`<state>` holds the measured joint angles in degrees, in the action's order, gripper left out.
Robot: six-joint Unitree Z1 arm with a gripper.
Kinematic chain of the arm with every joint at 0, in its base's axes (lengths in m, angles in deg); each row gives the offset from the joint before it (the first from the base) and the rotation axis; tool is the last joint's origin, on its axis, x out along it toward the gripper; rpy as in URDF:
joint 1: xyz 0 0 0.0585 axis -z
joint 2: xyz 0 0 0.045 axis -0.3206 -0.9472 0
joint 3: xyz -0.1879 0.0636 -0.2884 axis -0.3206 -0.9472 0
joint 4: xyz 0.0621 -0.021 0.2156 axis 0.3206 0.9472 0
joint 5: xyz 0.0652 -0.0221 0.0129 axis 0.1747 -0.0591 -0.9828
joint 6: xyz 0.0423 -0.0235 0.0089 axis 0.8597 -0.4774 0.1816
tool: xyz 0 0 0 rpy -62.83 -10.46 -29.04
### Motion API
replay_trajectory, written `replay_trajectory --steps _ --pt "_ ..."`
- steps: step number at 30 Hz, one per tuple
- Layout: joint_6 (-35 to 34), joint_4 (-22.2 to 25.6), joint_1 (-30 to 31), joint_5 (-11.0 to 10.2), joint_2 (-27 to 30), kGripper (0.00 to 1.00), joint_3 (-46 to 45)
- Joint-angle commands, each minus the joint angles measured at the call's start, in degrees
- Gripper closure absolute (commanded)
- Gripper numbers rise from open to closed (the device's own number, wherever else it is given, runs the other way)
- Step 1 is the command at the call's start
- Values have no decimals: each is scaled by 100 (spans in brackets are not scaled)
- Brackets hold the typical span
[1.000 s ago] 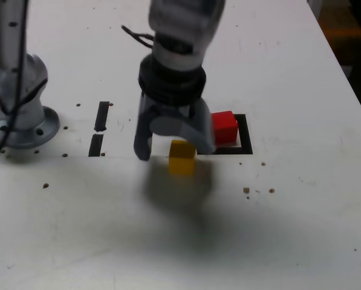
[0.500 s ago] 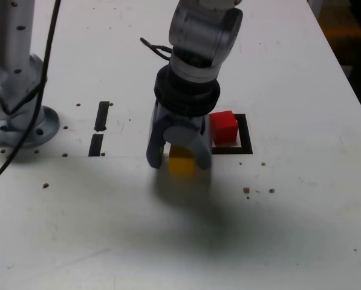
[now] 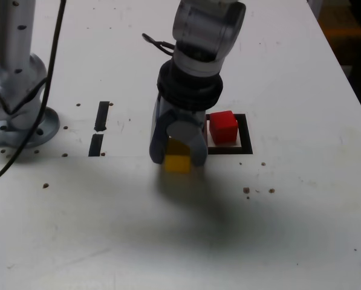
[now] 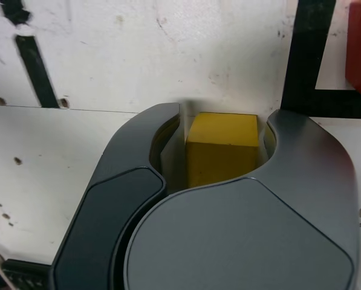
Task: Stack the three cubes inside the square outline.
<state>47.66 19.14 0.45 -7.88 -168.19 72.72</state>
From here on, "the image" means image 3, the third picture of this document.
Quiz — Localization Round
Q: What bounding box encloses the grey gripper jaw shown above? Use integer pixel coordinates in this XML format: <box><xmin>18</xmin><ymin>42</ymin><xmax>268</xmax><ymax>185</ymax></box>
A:
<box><xmin>149</xmin><ymin>98</ymin><xmax>175</xmax><ymax>166</ymax></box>
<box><xmin>167</xmin><ymin>121</ymin><xmax>207</xmax><ymax>167</ymax></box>

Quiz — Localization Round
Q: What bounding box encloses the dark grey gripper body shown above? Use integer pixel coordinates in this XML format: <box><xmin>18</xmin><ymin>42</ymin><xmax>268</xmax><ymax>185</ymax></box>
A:
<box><xmin>163</xmin><ymin>101</ymin><xmax>206</xmax><ymax>134</ymax></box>

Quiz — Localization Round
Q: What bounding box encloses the yellow cube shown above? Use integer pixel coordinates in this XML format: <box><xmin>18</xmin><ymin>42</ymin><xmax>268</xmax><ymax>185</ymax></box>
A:
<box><xmin>164</xmin><ymin>138</ymin><xmax>192</xmax><ymax>174</ymax></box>

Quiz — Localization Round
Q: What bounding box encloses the red cube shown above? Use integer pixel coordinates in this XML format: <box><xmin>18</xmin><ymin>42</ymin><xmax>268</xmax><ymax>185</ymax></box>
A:
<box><xmin>209</xmin><ymin>111</ymin><xmax>239</xmax><ymax>146</ymax></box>

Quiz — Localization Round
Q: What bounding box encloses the black tape square outline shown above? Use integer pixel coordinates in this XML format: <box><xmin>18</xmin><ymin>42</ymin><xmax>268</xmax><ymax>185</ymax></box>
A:
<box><xmin>201</xmin><ymin>113</ymin><xmax>253</xmax><ymax>156</ymax></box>

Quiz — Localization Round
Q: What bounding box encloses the black tape strip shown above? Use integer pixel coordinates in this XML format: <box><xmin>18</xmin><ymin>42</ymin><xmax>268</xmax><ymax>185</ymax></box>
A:
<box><xmin>88</xmin><ymin>101</ymin><xmax>111</xmax><ymax>158</ymax></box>

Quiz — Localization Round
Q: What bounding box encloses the short looped black cable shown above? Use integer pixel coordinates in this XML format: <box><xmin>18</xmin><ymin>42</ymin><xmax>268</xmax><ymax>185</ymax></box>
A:
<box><xmin>141</xmin><ymin>32</ymin><xmax>177</xmax><ymax>57</ymax></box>

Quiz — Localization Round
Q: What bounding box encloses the long black cable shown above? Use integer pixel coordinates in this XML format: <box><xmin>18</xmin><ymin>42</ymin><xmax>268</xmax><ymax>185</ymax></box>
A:
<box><xmin>0</xmin><ymin>0</ymin><xmax>67</xmax><ymax>186</ymax></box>

